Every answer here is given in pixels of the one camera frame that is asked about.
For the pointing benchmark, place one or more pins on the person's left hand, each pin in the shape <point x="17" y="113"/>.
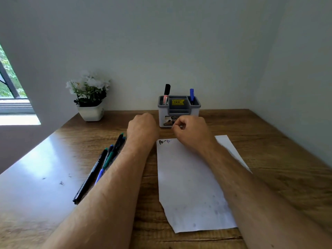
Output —
<point x="142" y="132"/>

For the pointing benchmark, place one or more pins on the person's right hand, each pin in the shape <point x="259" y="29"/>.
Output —
<point x="194" y="132"/>

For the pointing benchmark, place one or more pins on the blue cap slim marker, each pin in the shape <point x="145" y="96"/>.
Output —
<point x="192" y="94"/>

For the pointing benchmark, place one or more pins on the white barrel black cap marker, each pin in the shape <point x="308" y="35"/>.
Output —
<point x="167" y="89"/>

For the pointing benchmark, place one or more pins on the white paper sheet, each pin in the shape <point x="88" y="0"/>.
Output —
<point x="189" y="184"/>

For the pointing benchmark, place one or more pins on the black slim marker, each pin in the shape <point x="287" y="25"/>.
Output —
<point x="88" y="180"/>

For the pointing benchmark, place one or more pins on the person's right forearm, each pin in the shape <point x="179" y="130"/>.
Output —
<point x="259" y="204"/>

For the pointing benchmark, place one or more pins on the person's left forearm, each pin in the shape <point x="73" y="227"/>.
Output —
<point x="109" y="199"/>

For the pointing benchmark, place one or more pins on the grey white desk organizer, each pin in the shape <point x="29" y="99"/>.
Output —
<point x="163" y="114"/>

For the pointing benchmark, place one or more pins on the white potted flower plant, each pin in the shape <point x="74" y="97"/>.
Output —
<point x="90" y="114"/>

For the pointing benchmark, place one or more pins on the green foliage outside window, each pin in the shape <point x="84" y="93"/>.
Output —
<point x="11" y="69"/>

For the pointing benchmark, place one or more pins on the grey window frame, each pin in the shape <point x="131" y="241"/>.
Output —
<point x="15" y="106"/>

